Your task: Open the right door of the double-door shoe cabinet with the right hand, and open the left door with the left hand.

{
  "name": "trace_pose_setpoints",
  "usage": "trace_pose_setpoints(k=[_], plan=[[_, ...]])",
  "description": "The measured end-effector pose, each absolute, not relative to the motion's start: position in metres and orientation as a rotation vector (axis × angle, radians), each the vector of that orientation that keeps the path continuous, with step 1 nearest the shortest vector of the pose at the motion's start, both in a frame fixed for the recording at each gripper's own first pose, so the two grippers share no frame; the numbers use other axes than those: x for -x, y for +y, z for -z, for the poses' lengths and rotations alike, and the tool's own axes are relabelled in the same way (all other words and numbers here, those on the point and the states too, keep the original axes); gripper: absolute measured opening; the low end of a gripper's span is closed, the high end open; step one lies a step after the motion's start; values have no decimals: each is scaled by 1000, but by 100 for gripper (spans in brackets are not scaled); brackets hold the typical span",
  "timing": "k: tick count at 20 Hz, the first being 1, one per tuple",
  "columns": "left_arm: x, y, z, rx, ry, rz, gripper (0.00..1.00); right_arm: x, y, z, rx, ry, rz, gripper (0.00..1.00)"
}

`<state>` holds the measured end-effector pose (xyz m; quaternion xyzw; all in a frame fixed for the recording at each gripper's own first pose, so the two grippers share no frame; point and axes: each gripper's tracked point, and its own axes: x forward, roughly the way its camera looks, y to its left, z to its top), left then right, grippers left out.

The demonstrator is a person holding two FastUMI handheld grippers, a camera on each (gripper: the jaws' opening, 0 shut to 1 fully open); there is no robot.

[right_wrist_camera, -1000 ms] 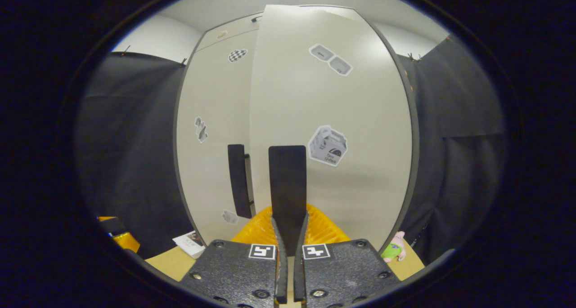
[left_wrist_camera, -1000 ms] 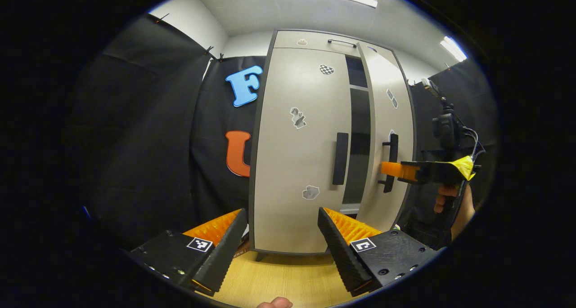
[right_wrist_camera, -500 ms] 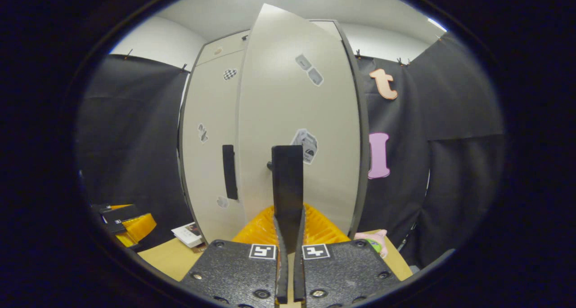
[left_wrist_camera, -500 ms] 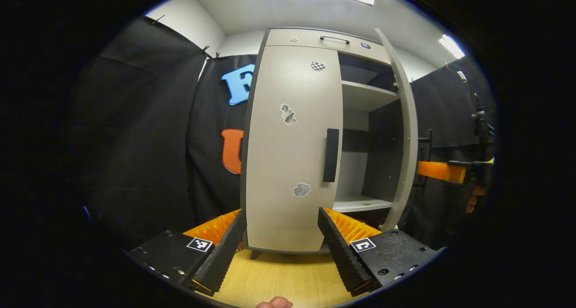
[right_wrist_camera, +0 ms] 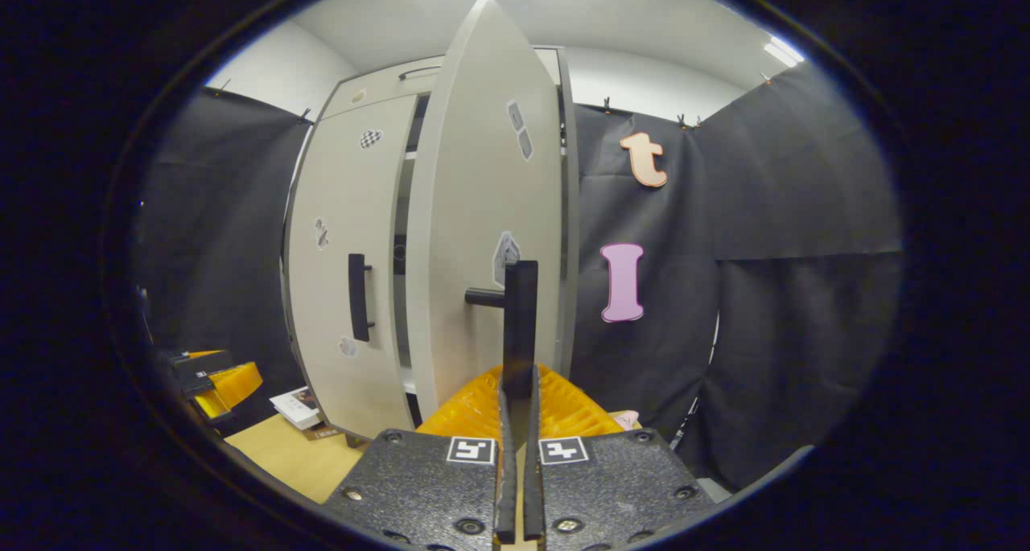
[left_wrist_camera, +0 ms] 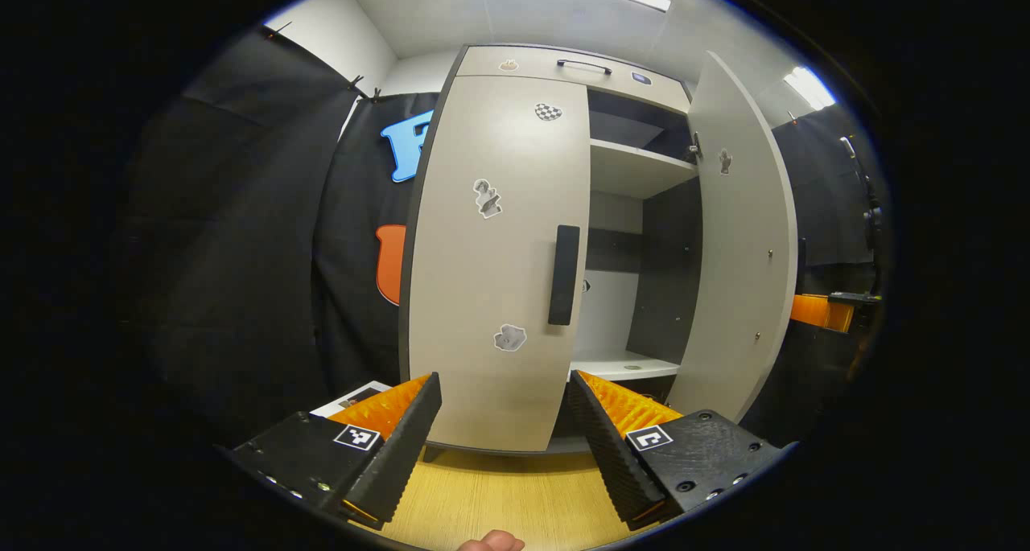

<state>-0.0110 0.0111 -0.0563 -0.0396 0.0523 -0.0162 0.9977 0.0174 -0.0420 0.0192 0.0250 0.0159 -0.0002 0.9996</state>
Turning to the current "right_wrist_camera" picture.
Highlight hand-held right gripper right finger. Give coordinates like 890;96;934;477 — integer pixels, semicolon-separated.
521;364;719;551

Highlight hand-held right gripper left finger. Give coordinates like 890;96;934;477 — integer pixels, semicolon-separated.
322;364;520;551

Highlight beige cabinet door checkered sticker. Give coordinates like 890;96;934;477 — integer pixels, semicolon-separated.
286;93;419;441

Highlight black door handle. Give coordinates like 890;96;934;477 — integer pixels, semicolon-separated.
465;260;539;447
348;253;377;343

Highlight beige double-door shoe cabinet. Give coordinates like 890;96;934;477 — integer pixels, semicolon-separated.
280;46;582;449

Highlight beige cabinet door grey stickers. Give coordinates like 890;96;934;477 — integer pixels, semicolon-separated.
405;0;564;421

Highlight beige cabinet top flap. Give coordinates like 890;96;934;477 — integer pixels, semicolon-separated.
322;48;561;121

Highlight white booklet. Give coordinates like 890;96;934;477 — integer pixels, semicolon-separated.
270;386;324;431

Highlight black backdrop cloth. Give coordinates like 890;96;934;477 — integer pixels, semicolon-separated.
133;60;906;491

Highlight small ceiling light panel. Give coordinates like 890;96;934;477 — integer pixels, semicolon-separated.
763;36;805;68

